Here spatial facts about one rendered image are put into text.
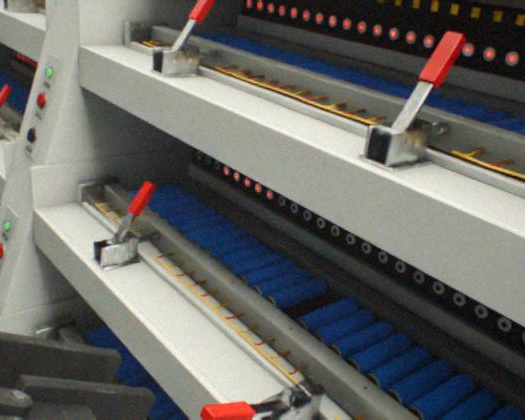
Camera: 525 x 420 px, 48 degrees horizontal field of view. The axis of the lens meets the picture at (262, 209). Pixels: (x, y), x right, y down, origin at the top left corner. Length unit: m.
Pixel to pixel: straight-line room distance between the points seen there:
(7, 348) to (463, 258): 0.23
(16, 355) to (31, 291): 0.49
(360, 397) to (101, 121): 0.46
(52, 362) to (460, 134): 0.28
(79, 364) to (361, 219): 0.18
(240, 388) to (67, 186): 0.38
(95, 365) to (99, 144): 0.46
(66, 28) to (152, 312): 0.36
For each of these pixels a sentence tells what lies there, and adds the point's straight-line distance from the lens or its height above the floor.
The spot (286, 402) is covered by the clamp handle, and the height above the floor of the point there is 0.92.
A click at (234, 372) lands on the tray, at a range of 0.47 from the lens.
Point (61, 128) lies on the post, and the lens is 0.72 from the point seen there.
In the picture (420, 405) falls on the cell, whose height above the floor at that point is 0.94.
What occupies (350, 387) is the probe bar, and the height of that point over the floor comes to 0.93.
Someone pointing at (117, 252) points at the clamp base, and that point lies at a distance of 0.60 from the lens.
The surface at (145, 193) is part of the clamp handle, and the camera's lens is 0.59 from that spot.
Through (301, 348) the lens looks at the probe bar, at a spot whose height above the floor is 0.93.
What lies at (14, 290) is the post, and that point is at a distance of 0.78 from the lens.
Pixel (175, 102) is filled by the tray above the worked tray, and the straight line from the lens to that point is 0.53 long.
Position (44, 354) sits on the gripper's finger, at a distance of 0.31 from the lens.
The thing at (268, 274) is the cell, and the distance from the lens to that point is 0.57.
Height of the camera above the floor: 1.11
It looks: 11 degrees down
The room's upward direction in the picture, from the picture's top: 20 degrees clockwise
